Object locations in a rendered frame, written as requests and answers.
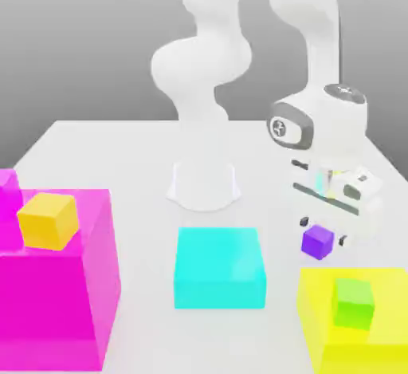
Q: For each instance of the small magenta cube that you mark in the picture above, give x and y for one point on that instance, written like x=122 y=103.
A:
x=9 y=211

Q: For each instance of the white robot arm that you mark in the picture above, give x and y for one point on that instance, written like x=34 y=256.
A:
x=199 y=61

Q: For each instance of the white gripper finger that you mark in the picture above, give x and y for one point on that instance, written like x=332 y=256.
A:
x=304 y=221
x=342 y=240

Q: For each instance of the small green cube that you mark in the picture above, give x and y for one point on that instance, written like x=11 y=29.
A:
x=353 y=305

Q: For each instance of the large cyan box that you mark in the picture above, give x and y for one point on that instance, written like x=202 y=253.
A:
x=220 y=268

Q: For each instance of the large yellow box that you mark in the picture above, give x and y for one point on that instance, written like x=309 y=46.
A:
x=389 y=348

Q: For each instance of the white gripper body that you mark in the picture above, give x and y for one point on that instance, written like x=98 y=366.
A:
x=325 y=200

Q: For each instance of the small orange cube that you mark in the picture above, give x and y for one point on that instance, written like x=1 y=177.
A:
x=47 y=222

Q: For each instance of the large magenta box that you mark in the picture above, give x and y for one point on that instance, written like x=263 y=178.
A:
x=44 y=310

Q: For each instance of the small purple cube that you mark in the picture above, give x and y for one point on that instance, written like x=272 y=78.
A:
x=317 y=241

